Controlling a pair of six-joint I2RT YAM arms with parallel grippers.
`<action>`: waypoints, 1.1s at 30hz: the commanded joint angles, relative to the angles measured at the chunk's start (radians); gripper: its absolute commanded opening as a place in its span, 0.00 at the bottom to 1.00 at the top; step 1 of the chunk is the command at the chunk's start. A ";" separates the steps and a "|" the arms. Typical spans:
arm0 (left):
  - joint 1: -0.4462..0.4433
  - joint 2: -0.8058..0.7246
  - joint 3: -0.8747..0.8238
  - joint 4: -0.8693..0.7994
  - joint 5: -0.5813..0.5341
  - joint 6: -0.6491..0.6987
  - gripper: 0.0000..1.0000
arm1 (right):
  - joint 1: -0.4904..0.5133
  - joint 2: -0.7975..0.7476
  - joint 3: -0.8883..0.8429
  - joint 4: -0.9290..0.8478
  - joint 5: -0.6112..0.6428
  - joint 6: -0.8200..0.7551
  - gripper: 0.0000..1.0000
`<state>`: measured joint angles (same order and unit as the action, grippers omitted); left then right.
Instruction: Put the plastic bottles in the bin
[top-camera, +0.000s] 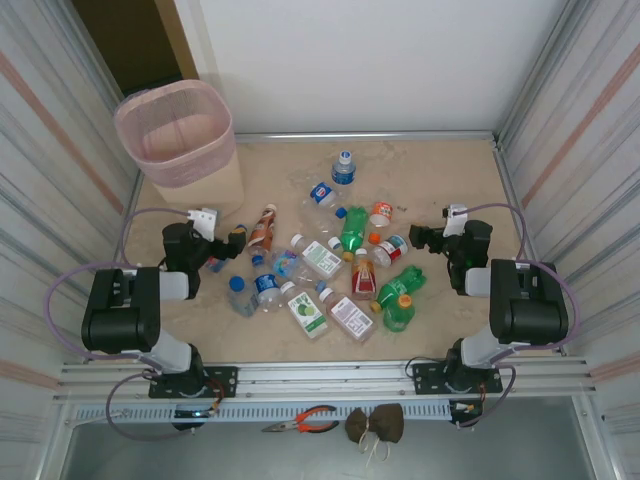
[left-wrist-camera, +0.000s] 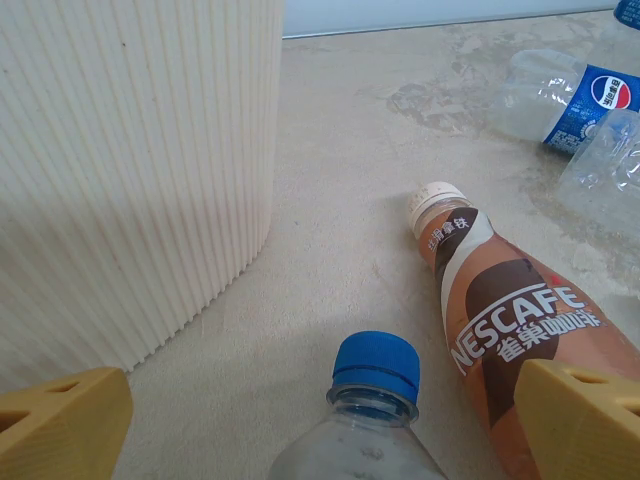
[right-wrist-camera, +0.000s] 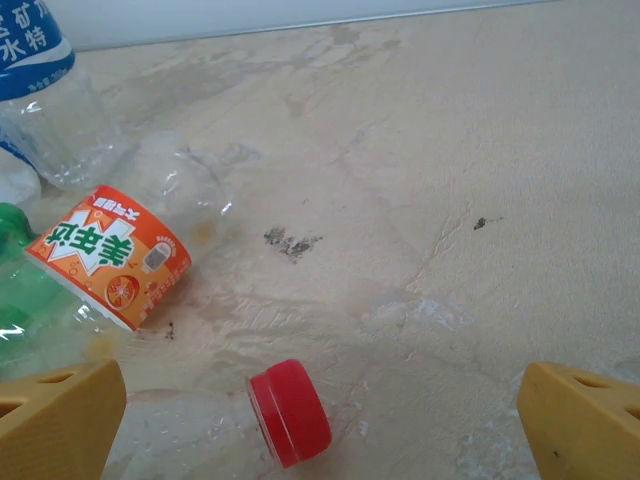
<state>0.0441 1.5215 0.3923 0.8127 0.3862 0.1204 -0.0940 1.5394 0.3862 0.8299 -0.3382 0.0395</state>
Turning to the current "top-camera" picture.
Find small orange label bottle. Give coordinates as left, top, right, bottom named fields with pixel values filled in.
left=368, top=200, right=397, bottom=229

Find pink waste bin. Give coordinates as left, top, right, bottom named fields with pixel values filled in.
left=113, top=79, right=236, bottom=189

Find beige ribbed waste bin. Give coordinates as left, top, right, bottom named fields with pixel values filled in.
left=113, top=79, right=246, bottom=221

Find green white label bottle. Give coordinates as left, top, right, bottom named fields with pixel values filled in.
left=289, top=233, right=346, bottom=281

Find aluminium mounting rail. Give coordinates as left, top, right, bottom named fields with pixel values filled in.
left=52, top=357, right=599, bottom=401

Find clear Pepsi bottle blue cap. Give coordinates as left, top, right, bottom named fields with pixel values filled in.
left=305, top=174, right=349, bottom=220

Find pink label juice bottle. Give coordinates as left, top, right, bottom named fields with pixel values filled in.
left=318, top=288, right=376, bottom=345

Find orange handled pliers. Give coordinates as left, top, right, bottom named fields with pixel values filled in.
left=260, top=404, right=340, bottom=435

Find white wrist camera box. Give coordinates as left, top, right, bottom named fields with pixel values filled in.
left=442, top=203, right=469, bottom=237
left=187, top=206, right=221, bottom=237

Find red label tea bottle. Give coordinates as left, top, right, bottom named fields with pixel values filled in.
left=349, top=248, right=379, bottom=301

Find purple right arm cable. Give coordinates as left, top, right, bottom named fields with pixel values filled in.
left=457, top=202, right=584, bottom=430

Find clear bottle colourful blue label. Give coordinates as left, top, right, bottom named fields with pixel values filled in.
left=269, top=248, right=329, bottom=294

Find black left controller box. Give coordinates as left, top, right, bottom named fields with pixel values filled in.
left=172, top=407, right=217, bottom=432

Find brown coffee drink bottle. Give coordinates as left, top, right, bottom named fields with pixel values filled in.
left=248, top=203, right=279, bottom=257

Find black controller box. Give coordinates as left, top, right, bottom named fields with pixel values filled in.
left=449, top=399, right=484, bottom=427
left=172, top=407, right=217, bottom=432

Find red white label bottle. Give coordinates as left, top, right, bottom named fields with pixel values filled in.
left=368, top=232, right=410, bottom=269

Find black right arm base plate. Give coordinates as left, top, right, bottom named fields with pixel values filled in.
left=410, top=362, right=504, bottom=396

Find blue label bottle white cap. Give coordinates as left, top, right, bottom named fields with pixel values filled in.
left=330, top=149, right=357, bottom=187

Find brown cloth pouch with string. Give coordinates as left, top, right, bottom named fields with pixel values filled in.
left=343, top=402, right=406, bottom=462

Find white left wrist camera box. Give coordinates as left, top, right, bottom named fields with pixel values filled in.
left=187, top=206, right=221, bottom=237

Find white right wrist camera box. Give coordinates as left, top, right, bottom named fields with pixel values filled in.
left=442, top=203, right=469, bottom=237

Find lime picture label bottle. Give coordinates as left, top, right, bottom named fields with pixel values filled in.
left=279, top=281, right=331, bottom=341

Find aluminium table edge rail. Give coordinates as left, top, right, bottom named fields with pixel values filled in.
left=233, top=130, right=501, bottom=146

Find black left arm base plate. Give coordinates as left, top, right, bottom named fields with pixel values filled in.
left=148, top=365, right=239, bottom=400

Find black right controller box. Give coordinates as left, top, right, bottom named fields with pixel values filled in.
left=449, top=399, right=484, bottom=427

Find clear unlabelled bottle white cap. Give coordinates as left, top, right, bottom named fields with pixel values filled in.
left=298, top=197, right=342, bottom=250

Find white slotted cable duct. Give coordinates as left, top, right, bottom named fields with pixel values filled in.
left=67, top=399, right=484, bottom=426

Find green bottle yellow cap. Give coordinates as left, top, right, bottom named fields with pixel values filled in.
left=340, top=204, right=371, bottom=262
left=369, top=265, right=427, bottom=314
left=382, top=293, right=416, bottom=334

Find wooden door frame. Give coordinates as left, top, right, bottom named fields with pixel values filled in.
left=153, top=0, right=202, bottom=84

